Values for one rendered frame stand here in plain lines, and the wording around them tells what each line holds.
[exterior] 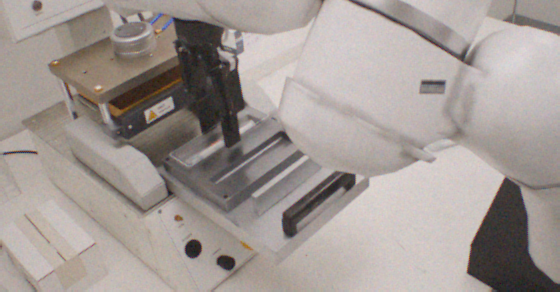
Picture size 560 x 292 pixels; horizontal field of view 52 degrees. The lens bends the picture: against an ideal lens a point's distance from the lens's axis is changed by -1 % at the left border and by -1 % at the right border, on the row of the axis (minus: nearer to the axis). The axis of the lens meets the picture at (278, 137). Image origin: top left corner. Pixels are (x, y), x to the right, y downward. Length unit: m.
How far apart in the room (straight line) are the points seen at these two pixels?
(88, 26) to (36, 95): 0.49
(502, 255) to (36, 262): 0.81
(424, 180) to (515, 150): 0.87
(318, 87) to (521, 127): 0.13
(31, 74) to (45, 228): 0.58
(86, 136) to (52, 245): 0.21
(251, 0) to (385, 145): 0.14
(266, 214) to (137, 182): 0.23
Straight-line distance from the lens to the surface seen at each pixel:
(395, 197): 1.23
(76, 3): 1.17
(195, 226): 1.04
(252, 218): 0.88
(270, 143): 1.00
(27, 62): 1.64
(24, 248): 1.17
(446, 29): 0.39
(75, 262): 1.11
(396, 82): 0.38
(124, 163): 1.00
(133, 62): 1.06
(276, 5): 0.41
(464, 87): 0.40
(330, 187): 0.87
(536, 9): 3.51
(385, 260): 1.11
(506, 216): 1.03
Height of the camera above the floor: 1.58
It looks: 37 degrees down
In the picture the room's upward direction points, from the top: 7 degrees counter-clockwise
